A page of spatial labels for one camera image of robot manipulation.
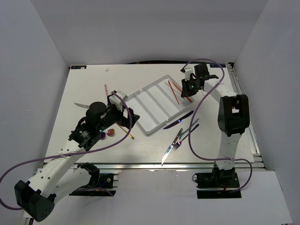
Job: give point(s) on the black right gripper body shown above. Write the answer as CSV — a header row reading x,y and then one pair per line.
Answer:
x,y
190,86

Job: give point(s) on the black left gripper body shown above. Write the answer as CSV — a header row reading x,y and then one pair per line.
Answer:
x,y
113,116

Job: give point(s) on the orange chopstick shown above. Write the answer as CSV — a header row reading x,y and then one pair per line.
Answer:
x,y
177,86
174,93

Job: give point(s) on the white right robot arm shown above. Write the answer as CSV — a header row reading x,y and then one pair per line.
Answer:
x,y
233,116

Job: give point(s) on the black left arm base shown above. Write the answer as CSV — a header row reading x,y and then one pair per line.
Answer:
x,y
100,184

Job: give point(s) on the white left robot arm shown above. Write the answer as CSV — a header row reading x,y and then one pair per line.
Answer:
x,y
41,192

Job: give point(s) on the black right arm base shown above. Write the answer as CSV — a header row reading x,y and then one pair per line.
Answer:
x,y
217,184

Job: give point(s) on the iridescent purple spoon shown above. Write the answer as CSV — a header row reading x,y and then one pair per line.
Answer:
x,y
102,135

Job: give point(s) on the gold fork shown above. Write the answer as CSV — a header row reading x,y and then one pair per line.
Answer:
x,y
125,131

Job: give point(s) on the white divided cutlery tray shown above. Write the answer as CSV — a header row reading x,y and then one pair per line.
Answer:
x,y
156,105

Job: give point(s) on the iridescent blue knife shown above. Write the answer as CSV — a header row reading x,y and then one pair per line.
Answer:
x,y
179,120

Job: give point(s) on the right blue table sticker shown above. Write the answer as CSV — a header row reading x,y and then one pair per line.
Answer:
x,y
217,65

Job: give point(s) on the blue table sticker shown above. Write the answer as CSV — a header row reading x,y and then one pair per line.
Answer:
x,y
217,65
78,67

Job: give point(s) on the iridescent purple fork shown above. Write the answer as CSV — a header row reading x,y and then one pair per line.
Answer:
x,y
178,144

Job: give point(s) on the left blue table sticker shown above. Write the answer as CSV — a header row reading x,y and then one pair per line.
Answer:
x,y
78,67

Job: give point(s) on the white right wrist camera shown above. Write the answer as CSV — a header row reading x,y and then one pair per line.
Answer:
x,y
187,71

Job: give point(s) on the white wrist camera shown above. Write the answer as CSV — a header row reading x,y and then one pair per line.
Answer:
x,y
117,98
187,71

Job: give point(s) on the iridescent blue-handled spoon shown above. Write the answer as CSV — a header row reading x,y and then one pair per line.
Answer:
x,y
110,132

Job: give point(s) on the green-handled steel knife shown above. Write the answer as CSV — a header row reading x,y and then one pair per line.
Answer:
x,y
82,105

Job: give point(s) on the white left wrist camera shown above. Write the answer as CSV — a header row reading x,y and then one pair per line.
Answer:
x,y
117,98

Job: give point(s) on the pink-handled steel spoon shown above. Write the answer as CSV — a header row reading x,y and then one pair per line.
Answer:
x,y
106,90

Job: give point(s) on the aluminium table rail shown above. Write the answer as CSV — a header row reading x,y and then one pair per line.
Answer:
x,y
242,165

